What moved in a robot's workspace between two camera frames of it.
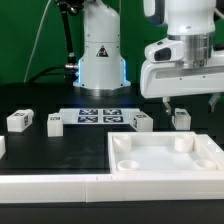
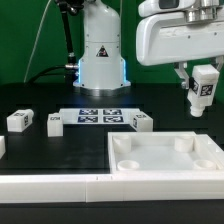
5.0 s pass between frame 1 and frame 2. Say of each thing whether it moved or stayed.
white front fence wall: stayed
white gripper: moved
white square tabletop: stayed
